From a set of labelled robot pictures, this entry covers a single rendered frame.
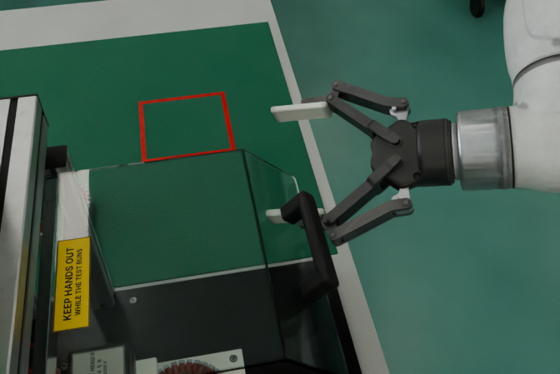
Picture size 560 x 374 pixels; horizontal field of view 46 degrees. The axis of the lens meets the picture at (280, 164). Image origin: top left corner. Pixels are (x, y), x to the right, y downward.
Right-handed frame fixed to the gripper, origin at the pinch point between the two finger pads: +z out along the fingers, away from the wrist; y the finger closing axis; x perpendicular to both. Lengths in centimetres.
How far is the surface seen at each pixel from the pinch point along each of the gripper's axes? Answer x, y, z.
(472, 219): -127, 35, -21
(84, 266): 19.2, -17.4, 11.5
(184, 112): -26.7, 24.0, 27.4
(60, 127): -19, 19, 48
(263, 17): -40, 53, 19
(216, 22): -37, 51, 28
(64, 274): 19.9, -18.2, 12.9
